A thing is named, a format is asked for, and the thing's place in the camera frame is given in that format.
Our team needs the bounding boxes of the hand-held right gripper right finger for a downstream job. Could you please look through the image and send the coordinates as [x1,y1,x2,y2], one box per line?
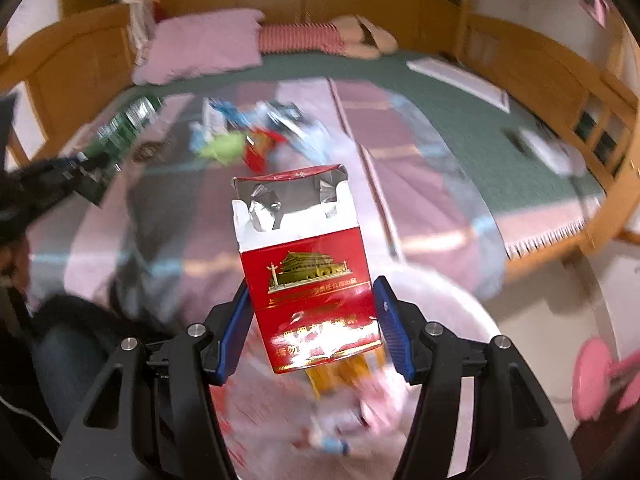
[372,275,583,480]

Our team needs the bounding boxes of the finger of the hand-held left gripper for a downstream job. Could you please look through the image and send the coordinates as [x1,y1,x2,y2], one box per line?
[20,155,93,183]
[45,157,118,207]

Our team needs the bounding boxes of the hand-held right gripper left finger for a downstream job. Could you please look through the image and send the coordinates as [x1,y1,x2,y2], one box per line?
[50,277,256,480]

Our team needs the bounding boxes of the white lattice trash bin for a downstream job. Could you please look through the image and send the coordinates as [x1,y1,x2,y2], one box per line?
[207,265,506,480]

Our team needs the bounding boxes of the orange snack wrapper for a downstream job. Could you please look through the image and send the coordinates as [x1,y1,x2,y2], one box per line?
[306,352,373,397]

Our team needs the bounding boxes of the pink tissue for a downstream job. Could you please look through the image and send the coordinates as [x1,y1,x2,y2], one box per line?
[357,375,406,433]

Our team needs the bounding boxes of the red cigarette pack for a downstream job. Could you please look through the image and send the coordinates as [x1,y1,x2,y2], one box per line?
[231,164,383,375]

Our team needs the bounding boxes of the white paper cup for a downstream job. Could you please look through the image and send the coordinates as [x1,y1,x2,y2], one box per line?
[307,407,353,456]

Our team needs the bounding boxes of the light green wrapper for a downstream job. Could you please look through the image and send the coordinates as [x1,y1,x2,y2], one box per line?
[195,131,248,166]

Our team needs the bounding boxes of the white medicine box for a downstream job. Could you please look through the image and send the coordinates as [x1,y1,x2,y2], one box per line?
[201,97,226,133]

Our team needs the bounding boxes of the blue snack wrapper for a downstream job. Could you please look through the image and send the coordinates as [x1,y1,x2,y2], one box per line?
[210,99,258,128]

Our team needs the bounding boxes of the red snack wrapper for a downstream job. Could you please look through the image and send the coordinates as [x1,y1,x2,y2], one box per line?
[242,127,283,173]

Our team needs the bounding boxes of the clear plastic bag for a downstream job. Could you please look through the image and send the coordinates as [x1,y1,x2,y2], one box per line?
[257,101,316,133]

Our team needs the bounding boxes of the person's left hand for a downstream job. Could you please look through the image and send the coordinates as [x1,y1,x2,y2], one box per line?
[0,242,30,291]

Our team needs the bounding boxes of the plaid bed sheet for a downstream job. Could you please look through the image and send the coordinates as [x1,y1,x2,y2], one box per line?
[65,77,506,321]

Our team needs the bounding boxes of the person's leg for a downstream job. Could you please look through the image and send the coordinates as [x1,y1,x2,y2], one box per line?
[30,295,166,436]

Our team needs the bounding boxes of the white hanging cloth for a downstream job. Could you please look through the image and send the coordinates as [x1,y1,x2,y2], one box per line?
[127,2,161,66]

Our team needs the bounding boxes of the pink pillow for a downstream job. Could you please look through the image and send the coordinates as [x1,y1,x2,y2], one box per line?
[132,8,266,86]

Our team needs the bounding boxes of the pink fringed mattress pad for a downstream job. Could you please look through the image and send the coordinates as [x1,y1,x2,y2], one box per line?
[502,195,608,261]

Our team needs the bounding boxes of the pink floor stand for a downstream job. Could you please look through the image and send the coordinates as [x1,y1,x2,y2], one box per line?
[572,337,640,421]

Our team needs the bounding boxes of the green woven bed mat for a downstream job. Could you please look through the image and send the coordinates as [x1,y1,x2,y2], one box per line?
[115,50,608,256]

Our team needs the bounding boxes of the striped plush toy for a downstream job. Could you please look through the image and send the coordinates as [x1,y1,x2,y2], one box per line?
[257,15,399,61]

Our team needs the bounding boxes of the white flat board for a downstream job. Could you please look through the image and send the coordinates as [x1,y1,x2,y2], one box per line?
[406,56,511,113]

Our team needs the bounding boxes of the pink hanging cloth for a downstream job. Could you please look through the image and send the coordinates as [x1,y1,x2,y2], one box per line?
[577,0,613,28]

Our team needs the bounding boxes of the wooden bunk bed frame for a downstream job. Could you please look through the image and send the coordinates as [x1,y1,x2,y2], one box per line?
[0,0,640,266]

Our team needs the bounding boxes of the white cable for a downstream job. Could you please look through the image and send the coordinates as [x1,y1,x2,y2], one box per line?
[0,394,62,442]

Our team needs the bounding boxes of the wooden wall cabinet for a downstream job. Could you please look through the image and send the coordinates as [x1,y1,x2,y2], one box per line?
[160,0,461,56]

